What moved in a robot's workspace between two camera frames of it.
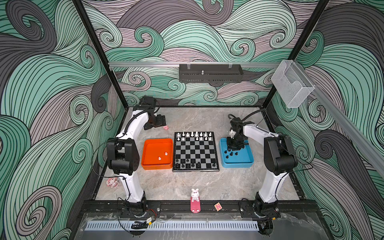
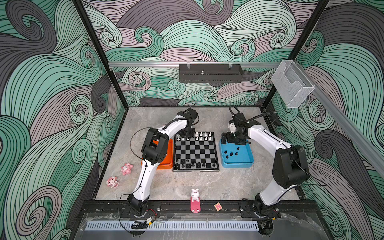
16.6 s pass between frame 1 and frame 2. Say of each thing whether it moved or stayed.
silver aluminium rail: stayed
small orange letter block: stayed
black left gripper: moved
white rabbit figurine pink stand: stayed
